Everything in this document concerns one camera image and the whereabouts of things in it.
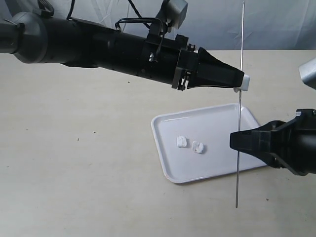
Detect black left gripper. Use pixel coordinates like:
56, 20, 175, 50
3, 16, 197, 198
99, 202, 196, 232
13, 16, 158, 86
137, 23, 244, 91

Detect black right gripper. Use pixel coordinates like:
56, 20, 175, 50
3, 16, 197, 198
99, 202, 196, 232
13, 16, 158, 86
230, 109, 316, 176

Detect white marshmallow bottom piece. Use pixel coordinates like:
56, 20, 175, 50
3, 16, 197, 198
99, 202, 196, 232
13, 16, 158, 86
234, 74, 250, 93

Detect white marshmallow piece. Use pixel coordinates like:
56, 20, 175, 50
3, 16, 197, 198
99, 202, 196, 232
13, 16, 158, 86
191, 141, 207, 155
234, 74, 250, 93
176, 136, 188, 148

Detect white marshmallow top piece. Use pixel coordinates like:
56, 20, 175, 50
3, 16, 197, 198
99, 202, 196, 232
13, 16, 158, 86
191, 141, 207, 155

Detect thin metal skewer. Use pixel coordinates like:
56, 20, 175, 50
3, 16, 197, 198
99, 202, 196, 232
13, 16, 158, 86
235, 0, 245, 208

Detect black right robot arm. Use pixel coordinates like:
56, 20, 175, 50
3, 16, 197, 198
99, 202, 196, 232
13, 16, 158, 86
230, 109, 316, 176

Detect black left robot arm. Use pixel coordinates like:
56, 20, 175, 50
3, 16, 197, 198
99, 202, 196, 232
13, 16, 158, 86
0, 12, 244, 90

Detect white backdrop curtain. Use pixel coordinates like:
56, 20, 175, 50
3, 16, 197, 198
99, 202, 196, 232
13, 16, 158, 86
0, 0, 316, 51

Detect white rectangular plastic tray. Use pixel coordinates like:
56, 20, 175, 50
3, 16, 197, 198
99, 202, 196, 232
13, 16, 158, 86
151, 103, 265, 184

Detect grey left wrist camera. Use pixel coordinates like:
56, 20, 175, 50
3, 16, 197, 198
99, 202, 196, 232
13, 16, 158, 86
156, 0, 188, 33

